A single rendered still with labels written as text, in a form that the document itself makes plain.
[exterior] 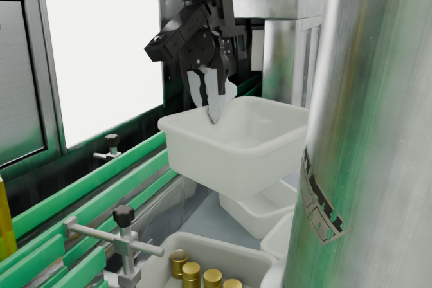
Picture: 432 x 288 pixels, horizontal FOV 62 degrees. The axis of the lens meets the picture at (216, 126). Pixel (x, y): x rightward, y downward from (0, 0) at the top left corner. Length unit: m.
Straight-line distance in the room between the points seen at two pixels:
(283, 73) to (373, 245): 1.09
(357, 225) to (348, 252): 0.02
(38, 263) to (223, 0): 0.47
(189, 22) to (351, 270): 0.42
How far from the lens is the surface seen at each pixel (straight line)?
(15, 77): 0.72
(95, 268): 0.54
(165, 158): 0.83
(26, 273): 0.56
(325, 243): 0.18
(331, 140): 0.16
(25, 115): 0.74
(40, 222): 0.68
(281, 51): 1.23
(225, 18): 0.60
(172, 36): 0.51
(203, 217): 0.98
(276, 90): 1.25
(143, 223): 0.77
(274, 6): 1.23
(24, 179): 0.82
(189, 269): 0.72
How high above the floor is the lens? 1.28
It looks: 18 degrees down
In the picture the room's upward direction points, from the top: straight up
